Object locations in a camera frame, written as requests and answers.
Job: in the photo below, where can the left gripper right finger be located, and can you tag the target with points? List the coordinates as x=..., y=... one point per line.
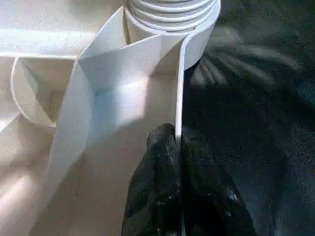
x=211, y=196

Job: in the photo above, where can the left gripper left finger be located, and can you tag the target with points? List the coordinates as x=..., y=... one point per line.
x=155, y=191

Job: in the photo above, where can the white plastic table top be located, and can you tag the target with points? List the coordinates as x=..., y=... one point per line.
x=74, y=137

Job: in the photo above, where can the white plastic table leg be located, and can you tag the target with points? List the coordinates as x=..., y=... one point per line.
x=172, y=12

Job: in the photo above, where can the black work mat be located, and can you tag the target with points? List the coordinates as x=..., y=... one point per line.
x=256, y=137

